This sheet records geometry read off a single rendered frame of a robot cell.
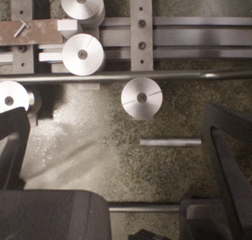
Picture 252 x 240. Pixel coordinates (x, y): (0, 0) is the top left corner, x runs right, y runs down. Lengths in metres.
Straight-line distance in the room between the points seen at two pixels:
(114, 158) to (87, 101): 0.10
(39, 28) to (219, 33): 0.25
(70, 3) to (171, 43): 0.15
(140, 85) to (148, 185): 0.18
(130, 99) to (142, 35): 0.10
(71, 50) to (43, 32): 0.05
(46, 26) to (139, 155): 0.23
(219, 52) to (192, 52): 0.04
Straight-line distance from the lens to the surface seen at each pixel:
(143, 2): 0.35
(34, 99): 0.32
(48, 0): 0.42
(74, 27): 0.29
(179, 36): 0.36
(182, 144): 0.38
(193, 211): 0.32
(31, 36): 0.33
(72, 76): 0.29
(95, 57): 0.29
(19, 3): 0.38
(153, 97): 0.29
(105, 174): 0.40
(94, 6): 0.30
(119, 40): 0.35
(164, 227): 0.44
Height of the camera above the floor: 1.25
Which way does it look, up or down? 86 degrees down
